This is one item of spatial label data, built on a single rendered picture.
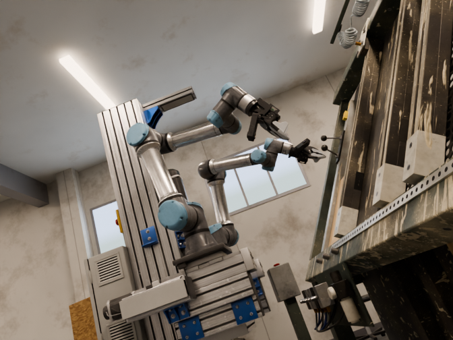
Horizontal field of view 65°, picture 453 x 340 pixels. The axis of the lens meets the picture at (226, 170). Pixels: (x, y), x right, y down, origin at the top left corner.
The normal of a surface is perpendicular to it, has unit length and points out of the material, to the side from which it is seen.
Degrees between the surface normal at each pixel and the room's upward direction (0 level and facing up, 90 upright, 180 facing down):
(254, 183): 90
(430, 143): 90
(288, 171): 90
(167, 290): 90
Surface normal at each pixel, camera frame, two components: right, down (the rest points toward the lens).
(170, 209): -0.33, -0.12
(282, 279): -0.01, -0.38
